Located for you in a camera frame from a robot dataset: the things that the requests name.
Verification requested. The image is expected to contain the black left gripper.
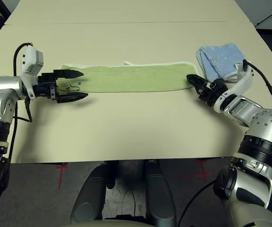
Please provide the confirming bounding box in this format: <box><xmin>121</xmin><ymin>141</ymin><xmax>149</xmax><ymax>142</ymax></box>
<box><xmin>33</xmin><ymin>69</ymin><xmax>89</xmax><ymax>105</ymax></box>

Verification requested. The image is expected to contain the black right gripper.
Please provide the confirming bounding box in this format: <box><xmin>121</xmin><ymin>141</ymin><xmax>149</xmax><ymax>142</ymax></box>
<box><xmin>186</xmin><ymin>73</ymin><xmax>228</xmax><ymax>106</ymax></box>

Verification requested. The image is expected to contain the green towel with white trim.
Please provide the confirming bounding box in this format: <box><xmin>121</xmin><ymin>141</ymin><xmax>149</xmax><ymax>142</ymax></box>
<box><xmin>59</xmin><ymin>61</ymin><xmax>198</xmax><ymax>93</ymax></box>

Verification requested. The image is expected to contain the folded light blue towel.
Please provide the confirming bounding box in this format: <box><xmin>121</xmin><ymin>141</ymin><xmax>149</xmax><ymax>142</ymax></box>
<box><xmin>195</xmin><ymin>42</ymin><xmax>247</xmax><ymax>83</ymax></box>

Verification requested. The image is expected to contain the black tripod stand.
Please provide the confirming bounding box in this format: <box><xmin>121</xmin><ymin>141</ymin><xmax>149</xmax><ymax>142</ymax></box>
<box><xmin>256</xmin><ymin>6</ymin><xmax>272</xmax><ymax>27</ymax></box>

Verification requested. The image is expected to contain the grey right robot leg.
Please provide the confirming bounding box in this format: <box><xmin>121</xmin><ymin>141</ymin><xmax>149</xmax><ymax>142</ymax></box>
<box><xmin>145</xmin><ymin>160</ymin><xmax>177</xmax><ymax>227</ymax></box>

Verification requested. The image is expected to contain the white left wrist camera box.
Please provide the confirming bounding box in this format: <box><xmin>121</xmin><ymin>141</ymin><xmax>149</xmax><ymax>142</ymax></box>
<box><xmin>20</xmin><ymin>44</ymin><xmax>44</xmax><ymax>101</ymax></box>

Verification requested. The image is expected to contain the black left wrist camera cable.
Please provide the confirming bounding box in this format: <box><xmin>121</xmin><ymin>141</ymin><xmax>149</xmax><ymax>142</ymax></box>
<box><xmin>13</xmin><ymin>42</ymin><xmax>34</xmax><ymax>123</ymax></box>

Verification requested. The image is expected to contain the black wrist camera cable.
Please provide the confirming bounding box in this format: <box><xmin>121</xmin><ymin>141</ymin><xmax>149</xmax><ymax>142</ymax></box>
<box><xmin>13</xmin><ymin>42</ymin><xmax>34</xmax><ymax>123</ymax></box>
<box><xmin>243</xmin><ymin>60</ymin><xmax>272</xmax><ymax>119</ymax></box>

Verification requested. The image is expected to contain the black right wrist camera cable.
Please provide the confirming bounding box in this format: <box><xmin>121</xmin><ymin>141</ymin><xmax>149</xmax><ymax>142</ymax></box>
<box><xmin>243</xmin><ymin>60</ymin><xmax>272</xmax><ymax>119</ymax></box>

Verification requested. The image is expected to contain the black left shoulder cable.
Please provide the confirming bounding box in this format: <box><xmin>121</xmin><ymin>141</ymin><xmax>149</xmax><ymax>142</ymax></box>
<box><xmin>0</xmin><ymin>111</ymin><xmax>18</xmax><ymax>209</ymax></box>

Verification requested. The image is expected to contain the black shoulder cable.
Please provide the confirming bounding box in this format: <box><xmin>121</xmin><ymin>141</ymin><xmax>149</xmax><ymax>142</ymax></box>
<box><xmin>0</xmin><ymin>111</ymin><xmax>18</xmax><ymax>209</ymax></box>
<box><xmin>178</xmin><ymin>182</ymin><xmax>218</xmax><ymax>227</ymax></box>

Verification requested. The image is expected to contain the side table with black frame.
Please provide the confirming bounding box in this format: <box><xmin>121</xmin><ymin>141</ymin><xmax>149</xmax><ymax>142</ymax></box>
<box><xmin>1</xmin><ymin>0</ymin><xmax>12</xmax><ymax>17</ymax></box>

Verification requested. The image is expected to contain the black right shoulder cable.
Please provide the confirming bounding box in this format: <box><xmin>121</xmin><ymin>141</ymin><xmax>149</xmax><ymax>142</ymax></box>
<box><xmin>178</xmin><ymin>182</ymin><xmax>218</xmax><ymax>227</ymax></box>

